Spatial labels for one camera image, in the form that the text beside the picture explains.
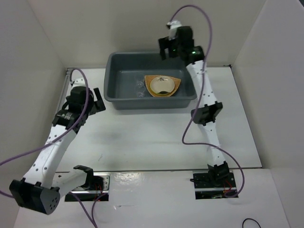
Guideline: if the cream gold round plate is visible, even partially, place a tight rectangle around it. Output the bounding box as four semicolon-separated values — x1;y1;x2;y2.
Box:
149;76;175;96

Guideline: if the woven bamboo tray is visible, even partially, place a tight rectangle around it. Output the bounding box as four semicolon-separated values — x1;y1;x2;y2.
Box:
144;75;181;97

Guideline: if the clear plastic cup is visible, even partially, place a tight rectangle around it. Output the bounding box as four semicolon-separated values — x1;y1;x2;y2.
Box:
134;75;145;88
134;86;146;98

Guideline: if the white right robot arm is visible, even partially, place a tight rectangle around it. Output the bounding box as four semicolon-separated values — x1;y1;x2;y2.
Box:
158;21;229;187

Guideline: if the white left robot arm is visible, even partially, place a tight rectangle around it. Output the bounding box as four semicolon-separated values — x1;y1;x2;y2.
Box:
9;86;105;215

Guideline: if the grey plastic bin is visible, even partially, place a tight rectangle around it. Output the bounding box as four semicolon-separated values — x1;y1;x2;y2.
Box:
104;51;197;110

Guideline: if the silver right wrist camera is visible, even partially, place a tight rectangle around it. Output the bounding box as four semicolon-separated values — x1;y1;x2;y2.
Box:
166;20;182;40

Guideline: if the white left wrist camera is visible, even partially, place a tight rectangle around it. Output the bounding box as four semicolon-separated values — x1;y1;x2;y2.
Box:
71;77;86;88

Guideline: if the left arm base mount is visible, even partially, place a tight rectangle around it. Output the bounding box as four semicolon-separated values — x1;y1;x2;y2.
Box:
64;172;111;202

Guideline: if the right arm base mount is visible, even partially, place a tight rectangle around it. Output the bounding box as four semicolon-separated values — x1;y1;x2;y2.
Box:
190;171;238;200

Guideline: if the black cable loop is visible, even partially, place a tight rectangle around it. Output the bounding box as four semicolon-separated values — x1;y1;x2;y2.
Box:
242;218;262;228

